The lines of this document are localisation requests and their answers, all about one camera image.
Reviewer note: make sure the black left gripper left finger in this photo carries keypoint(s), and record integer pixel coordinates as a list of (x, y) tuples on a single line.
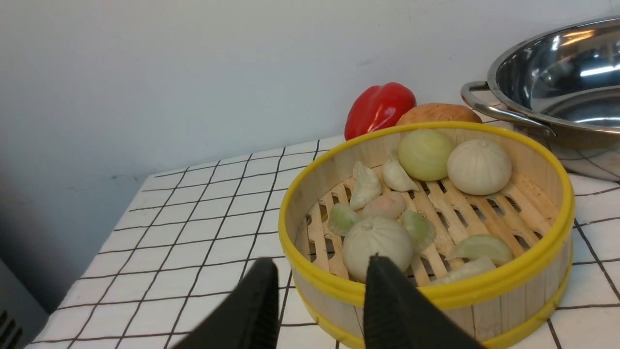
[(246, 319)]

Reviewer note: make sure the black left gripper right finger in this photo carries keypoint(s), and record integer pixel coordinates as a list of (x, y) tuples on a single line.
[(397, 316)]

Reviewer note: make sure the bamboo steamer basket yellow rim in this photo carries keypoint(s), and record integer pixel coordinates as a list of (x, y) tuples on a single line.
[(533, 214)]

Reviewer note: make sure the stainless steel pot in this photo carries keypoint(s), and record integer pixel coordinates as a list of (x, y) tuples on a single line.
[(562, 88)]

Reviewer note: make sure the white round bun front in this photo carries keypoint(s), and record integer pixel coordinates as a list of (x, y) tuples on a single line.
[(376, 236)]

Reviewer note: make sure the white round bun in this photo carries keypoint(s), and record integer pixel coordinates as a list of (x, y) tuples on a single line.
[(479, 167), (376, 236)]

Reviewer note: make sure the green dumpling right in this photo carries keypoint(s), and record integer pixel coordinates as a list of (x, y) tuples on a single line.
[(420, 230)]

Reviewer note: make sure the white checkered tablecloth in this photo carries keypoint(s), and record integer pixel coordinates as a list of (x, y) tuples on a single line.
[(189, 237)]

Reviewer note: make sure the pale green dumpling front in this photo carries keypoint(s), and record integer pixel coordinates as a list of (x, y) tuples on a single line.
[(479, 246)]

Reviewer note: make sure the pink shrimp dumpling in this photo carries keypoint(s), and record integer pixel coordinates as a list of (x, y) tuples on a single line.
[(390, 205)]

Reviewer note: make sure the green dumpling left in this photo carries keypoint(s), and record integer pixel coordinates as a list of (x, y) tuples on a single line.
[(341, 219)]

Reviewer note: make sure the white dumpling tall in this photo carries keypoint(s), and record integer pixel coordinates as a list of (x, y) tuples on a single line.
[(367, 186)]

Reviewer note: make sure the white dumpling small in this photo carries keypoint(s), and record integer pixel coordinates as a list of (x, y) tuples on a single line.
[(395, 176)]

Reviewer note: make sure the yellowish round bun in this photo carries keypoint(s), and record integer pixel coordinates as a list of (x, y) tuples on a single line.
[(424, 154)]

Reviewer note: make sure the white round bun right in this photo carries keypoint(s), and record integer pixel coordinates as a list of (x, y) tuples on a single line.
[(479, 167)]

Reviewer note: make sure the brown potato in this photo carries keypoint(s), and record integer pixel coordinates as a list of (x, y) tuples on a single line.
[(435, 111)]

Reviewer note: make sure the red bell pepper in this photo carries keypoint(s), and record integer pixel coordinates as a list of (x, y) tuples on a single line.
[(378, 107)]

